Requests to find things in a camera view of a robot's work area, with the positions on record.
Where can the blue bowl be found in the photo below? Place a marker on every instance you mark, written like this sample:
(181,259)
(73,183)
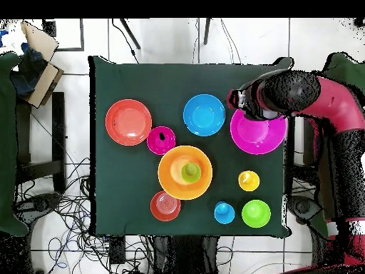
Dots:
(204,115)

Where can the large magenta bowl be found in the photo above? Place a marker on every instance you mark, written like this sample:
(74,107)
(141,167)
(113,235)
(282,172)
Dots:
(256,137)

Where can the green cup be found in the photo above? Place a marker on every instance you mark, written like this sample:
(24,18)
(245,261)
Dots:
(191,172)

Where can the large orange bowl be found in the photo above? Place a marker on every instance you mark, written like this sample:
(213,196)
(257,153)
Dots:
(171,182)

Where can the small red-orange bowl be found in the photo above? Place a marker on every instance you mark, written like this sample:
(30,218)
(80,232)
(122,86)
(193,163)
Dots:
(165,206)

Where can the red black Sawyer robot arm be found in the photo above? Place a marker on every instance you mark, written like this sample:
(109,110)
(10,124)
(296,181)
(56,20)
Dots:
(336,105)

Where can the black tripod leg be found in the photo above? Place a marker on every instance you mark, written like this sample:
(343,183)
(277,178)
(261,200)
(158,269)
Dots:
(129,32)
(206,31)

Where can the yellow cup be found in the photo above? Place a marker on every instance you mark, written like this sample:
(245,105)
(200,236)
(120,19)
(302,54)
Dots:
(251,182)

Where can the small crimson bowl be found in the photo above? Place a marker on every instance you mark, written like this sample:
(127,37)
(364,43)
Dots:
(156,144)

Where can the dark green tablecloth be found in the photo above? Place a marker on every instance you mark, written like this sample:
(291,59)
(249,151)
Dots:
(142,82)

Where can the wide red-orange bowl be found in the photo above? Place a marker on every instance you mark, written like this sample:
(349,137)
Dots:
(128,122)

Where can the blue cup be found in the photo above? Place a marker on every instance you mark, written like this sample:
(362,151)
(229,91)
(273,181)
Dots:
(225,214)

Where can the green bowl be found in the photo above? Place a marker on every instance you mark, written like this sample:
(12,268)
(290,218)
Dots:
(256,213)

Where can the dark green side cloth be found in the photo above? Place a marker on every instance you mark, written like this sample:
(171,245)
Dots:
(348,68)
(7,142)

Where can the cardboard box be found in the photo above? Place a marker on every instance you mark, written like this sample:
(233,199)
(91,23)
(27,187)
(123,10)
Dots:
(42,41)

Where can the dark blue cloth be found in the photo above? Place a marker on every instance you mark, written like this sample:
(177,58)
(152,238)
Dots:
(28,71)

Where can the grey pedestal foot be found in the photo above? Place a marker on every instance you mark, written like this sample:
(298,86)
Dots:
(303,207)

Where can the black stool frame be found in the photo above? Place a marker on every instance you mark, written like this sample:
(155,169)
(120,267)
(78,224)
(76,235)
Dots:
(58,128)

